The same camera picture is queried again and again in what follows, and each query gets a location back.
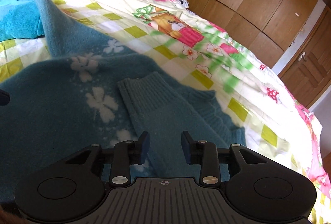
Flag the teal fuzzy sweater white flowers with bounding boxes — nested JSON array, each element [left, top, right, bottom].
[[1, 0, 246, 202]]

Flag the bright turquoise folded garment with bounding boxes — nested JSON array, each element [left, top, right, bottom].
[[0, 0, 44, 42]]

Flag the brown wooden door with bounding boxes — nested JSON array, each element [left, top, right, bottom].
[[280, 6, 330, 108]]

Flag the colourful checked cartoon bedspread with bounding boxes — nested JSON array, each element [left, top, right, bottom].
[[0, 0, 331, 224]]

